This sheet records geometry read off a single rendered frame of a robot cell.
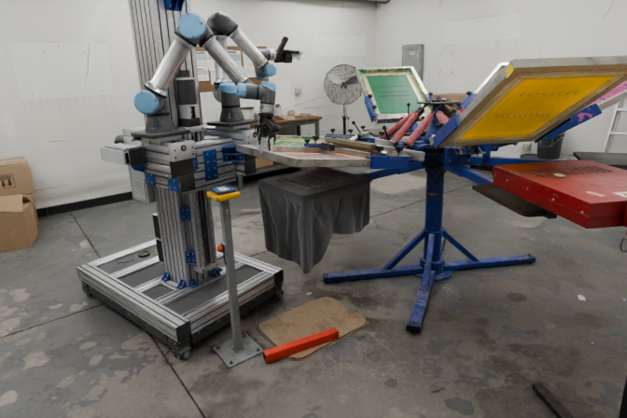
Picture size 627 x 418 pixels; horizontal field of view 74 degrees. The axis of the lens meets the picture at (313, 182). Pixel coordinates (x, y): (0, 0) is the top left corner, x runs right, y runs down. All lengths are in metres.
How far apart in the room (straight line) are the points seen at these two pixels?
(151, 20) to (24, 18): 3.21
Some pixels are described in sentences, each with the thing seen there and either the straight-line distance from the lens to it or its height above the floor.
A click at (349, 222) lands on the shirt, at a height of 0.73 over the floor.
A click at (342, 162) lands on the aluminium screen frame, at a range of 2.07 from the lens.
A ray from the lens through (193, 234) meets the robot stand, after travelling 2.71.
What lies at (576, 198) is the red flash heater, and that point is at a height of 1.10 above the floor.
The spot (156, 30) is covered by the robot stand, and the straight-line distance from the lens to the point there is 2.56.
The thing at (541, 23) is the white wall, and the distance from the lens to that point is 6.39.
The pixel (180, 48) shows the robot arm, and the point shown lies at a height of 1.67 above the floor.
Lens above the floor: 1.54
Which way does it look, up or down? 15 degrees down
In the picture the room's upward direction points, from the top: 2 degrees counter-clockwise
